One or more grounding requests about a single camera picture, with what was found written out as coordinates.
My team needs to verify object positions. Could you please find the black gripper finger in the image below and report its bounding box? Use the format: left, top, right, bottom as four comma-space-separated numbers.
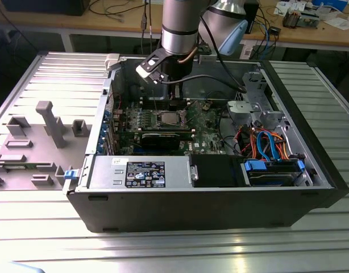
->
168, 81, 184, 112

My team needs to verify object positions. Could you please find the silver CPU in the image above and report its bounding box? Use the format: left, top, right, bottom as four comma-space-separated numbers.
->
159, 111, 182, 125

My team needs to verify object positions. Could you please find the black RAM slot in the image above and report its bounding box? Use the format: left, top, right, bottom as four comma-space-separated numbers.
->
140, 102, 192, 107
141, 105, 193, 110
140, 97, 192, 102
140, 100, 192, 104

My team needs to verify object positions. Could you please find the dark RAM stick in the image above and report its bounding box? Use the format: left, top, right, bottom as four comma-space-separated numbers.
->
142, 129, 194, 140

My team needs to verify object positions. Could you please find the black graphics card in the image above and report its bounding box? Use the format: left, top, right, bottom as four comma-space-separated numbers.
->
140, 133, 181, 153

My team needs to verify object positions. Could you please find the green motherboard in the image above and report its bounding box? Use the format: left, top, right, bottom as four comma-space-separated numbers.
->
111, 96, 239, 156

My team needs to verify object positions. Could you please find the pale grey case latch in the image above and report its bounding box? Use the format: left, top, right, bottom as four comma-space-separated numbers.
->
105, 53, 121, 72

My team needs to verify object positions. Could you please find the silver drive cage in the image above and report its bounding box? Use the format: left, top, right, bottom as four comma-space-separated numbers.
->
225, 71, 290, 134

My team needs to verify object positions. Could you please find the wooden workbench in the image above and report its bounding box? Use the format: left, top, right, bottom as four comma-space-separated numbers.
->
0, 0, 349, 55

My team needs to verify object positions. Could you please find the black rectangular box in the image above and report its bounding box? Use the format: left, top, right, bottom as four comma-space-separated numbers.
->
244, 0, 260, 35

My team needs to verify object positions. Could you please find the silver power supply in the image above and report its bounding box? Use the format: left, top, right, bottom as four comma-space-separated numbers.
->
88, 155, 191, 190

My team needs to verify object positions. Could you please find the hard disk in blue carrier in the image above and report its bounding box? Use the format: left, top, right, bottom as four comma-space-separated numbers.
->
241, 159, 306, 187

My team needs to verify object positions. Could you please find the black PC case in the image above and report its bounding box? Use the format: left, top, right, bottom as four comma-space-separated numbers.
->
62, 52, 349, 234

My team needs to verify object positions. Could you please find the metal heat sink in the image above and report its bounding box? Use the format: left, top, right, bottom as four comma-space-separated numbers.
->
282, 8, 302, 29

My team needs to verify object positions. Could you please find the white leaflet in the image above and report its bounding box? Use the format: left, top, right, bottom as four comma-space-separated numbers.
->
276, 0, 306, 15

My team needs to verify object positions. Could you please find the grey electronic module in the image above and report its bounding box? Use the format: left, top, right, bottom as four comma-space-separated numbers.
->
298, 10, 320, 29

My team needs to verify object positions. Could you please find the grey parts rack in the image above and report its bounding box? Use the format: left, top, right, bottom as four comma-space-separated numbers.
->
0, 101, 93, 191

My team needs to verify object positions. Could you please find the white paper sheet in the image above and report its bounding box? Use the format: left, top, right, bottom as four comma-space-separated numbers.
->
325, 16, 349, 32

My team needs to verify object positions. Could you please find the blue cardboard box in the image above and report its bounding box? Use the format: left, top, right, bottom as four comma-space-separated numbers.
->
313, 0, 348, 12

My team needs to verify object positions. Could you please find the pale blue plastic object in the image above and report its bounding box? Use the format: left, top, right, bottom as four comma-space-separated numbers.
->
8, 260, 46, 273

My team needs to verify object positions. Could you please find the thick black camera cable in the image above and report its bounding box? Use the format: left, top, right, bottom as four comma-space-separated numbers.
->
159, 15, 249, 94

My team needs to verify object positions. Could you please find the small grey camera box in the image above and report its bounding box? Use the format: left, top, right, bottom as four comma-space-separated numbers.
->
198, 42, 218, 64

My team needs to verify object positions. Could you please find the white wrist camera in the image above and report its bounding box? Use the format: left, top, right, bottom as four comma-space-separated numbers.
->
135, 48, 167, 84

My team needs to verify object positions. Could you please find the red wire bundle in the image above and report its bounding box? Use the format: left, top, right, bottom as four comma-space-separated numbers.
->
236, 126, 255, 156

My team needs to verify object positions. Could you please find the blue wire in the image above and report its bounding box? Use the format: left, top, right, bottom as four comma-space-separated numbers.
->
255, 129, 282, 163

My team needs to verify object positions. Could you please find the orange wire bundle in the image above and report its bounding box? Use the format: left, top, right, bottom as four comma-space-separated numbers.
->
265, 129, 292, 160

